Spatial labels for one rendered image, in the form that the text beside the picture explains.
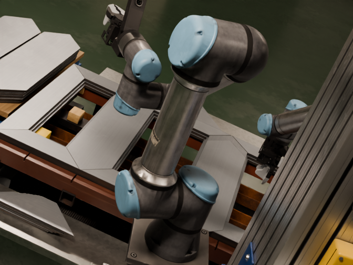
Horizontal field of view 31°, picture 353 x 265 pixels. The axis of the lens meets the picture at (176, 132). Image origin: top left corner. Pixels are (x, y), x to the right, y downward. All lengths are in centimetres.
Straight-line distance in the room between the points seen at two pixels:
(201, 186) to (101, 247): 71
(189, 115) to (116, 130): 111
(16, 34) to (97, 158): 93
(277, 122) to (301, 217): 94
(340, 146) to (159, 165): 49
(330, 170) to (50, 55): 194
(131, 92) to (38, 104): 89
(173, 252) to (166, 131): 37
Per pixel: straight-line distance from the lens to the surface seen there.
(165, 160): 148
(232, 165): 261
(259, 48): 140
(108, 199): 219
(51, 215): 220
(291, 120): 208
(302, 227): 125
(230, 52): 136
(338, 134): 119
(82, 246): 219
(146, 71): 163
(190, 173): 161
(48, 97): 258
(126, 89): 168
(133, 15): 177
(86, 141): 238
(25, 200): 223
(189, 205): 159
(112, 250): 221
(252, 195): 279
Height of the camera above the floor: 209
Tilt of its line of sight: 28 degrees down
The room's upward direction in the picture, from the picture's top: 23 degrees clockwise
